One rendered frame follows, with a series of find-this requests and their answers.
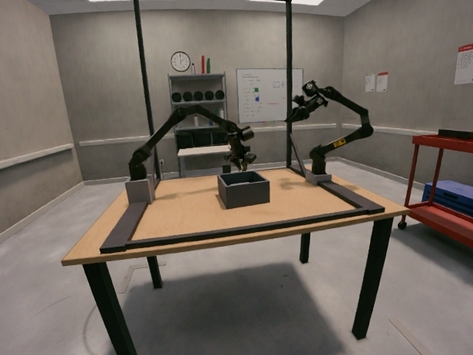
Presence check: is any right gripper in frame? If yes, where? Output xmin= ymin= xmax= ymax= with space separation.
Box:
xmin=223 ymin=144 xmax=256 ymax=171

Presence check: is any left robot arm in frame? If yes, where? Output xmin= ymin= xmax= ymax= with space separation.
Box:
xmin=292 ymin=80 xmax=374 ymax=175

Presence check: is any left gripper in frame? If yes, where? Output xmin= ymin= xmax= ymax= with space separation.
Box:
xmin=285 ymin=100 xmax=316 ymax=123

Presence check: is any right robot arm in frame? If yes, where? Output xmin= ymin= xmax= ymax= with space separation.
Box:
xmin=128 ymin=104 xmax=254 ymax=181

